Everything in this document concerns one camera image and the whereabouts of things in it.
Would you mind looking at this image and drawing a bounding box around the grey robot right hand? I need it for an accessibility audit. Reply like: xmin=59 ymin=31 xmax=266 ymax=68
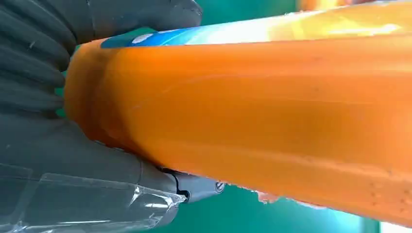
xmin=0 ymin=0 xmax=226 ymax=233

